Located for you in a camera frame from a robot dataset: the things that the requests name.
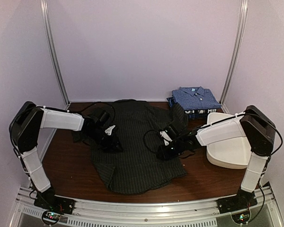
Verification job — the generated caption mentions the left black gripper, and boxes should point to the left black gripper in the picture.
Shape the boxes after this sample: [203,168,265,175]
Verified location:
[86,128,123,154]

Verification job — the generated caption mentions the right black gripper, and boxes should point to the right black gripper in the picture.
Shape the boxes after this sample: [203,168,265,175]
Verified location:
[157,138,186,161]

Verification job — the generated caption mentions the dark striped long sleeve shirt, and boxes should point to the dark striped long sleeve shirt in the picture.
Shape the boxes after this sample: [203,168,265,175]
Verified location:
[71,99,188,194]

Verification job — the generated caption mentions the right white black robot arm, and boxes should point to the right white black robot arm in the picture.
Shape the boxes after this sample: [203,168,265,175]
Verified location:
[156,105,278,209]

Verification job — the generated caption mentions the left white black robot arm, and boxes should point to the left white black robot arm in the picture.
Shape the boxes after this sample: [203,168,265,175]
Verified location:
[9,101,123,210]

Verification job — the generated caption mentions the dark blue printed folded shirt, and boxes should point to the dark blue printed folded shirt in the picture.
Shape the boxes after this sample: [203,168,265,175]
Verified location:
[167,97,222,120]

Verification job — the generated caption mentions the blue checked folded shirt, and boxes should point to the blue checked folded shirt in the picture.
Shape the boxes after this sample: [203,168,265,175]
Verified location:
[172,87,221,110]

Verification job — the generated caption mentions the white plastic bin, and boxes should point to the white plastic bin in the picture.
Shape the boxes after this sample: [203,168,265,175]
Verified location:
[201,113,251,169]

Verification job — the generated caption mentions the left circuit board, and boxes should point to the left circuit board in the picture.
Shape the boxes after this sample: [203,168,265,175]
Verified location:
[41,210,62,225]

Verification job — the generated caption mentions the circuit board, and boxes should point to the circuit board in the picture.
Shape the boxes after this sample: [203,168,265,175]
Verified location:
[41,210,62,225]
[231,211,251,225]

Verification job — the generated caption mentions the right circuit board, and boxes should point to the right circuit board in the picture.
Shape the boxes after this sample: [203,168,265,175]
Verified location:
[231,211,251,225]

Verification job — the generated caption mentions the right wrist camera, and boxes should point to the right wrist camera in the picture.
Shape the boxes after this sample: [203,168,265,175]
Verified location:
[160,131,172,146]

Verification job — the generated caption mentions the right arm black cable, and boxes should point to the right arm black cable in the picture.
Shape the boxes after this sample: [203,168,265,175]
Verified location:
[143,129,163,156]

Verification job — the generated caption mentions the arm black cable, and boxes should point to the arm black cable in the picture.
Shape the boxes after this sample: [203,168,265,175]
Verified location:
[80,101,116,121]
[143,129,163,156]

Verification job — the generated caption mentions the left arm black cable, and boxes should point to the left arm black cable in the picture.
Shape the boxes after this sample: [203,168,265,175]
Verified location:
[80,101,116,121]

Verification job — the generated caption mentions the front aluminium rail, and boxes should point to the front aluminium rail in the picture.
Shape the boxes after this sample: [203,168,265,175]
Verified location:
[7,186,284,227]

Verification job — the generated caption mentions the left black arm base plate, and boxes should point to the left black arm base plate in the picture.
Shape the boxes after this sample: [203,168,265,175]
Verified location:
[34,195,75,215]

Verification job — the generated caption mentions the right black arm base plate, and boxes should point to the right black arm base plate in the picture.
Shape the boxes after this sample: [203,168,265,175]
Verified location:
[217,194,257,214]

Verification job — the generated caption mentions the right aluminium frame post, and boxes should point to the right aluminium frame post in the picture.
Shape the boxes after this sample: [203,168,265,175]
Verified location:
[220,0,249,111]

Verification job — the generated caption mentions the aluminium frame post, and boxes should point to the aluminium frame post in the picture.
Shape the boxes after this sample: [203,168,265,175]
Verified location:
[40,0,70,105]
[220,0,249,111]

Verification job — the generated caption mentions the left aluminium frame post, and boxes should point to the left aluminium frame post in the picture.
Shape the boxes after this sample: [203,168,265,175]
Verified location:
[40,0,70,105]

